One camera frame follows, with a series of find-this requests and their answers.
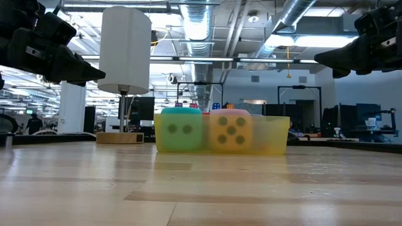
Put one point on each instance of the pink foam die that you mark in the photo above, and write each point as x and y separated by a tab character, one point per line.
230	114

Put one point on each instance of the white pillar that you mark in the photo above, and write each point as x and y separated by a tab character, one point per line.
72	106

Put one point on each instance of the white shade table lamp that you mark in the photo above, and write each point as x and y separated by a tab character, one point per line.
122	62

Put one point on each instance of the white cup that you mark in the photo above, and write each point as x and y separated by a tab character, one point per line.
372	123

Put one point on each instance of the long ceiling light strip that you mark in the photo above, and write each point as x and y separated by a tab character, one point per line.
267	60

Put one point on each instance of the yellow translucent plastic tray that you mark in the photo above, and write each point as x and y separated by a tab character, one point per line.
270	135

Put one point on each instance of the white ceiling sensor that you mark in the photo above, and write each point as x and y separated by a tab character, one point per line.
253	17

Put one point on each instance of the small blue translucent die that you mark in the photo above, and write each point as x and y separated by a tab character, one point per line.
215	106

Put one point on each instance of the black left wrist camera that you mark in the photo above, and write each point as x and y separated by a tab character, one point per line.
37	22

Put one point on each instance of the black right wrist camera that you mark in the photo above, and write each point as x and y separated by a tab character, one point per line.
380	19

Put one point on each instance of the small purple translucent die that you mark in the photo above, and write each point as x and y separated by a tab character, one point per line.
193	105

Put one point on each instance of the black computer monitor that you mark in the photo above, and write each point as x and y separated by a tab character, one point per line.
146	108
367	110
345	119

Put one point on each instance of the black metal rack frame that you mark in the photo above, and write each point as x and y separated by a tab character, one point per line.
298	87

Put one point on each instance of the small orange translucent die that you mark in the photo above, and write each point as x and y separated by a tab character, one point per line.
230	106

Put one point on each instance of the teal foam die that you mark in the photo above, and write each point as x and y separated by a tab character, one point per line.
182	111

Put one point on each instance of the person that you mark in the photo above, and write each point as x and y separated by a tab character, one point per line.
293	128
34	124

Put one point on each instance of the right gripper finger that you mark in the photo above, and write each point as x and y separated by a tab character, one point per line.
348	56
340	73

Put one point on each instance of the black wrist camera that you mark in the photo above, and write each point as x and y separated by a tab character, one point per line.
380	19
37	22

